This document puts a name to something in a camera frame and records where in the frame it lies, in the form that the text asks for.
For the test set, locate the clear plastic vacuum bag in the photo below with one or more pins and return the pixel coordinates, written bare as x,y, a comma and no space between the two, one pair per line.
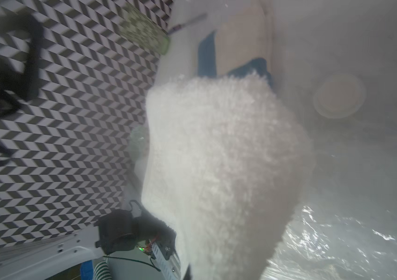
334,65

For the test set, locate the purple handled utensil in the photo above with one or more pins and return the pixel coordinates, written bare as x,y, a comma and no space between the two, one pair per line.
192,21

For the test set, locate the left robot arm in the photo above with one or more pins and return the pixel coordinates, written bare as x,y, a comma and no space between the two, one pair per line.
118,231

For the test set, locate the white towel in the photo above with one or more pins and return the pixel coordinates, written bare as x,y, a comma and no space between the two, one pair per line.
226,166

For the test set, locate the blue and beige towel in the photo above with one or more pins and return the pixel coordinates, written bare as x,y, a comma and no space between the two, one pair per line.
237,47

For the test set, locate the green glass cup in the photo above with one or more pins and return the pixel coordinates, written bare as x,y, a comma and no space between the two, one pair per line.
139,29

